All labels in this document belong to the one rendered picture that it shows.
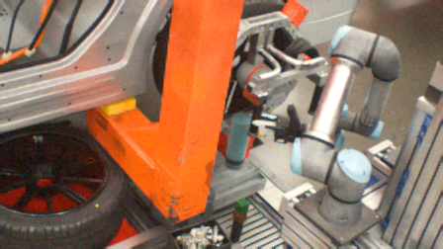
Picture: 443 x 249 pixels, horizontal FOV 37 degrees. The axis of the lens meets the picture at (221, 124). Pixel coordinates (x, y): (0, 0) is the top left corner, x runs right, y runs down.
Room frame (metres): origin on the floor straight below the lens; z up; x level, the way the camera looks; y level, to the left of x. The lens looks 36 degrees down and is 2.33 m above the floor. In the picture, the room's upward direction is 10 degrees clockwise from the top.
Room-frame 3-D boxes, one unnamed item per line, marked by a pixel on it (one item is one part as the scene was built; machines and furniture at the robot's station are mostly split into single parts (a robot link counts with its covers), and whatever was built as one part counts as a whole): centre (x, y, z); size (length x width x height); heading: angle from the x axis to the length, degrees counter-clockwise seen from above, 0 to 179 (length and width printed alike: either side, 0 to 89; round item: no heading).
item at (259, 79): (2.30, -0.10, 1.03); 0.19 x 0.18 x 0.11; 44
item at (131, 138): (2.18, 0.34, 0.69); 0.52 x 0.17 x 0.35; 44
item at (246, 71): (2.41, -0.14, 0.85); 0.21 x 0.14 x 0.14; 44
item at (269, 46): (2.44, -0.25, 1.03); 0.19 x 0.18 x 0.11; 44
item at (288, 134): (2.17, -0.27, 0.80); 0.12 x 0.08 x 0.09; 89
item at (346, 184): (1.73, -0.44, 0.98); 0.13 x 0.12 x 0.14; 75
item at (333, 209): (1.73, -0.45, 0.87); 0.15 x 0.15 x 0.10
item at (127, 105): (2.30, 0.46, 0.71); 0.14 x 0.14 x 0.05; 44
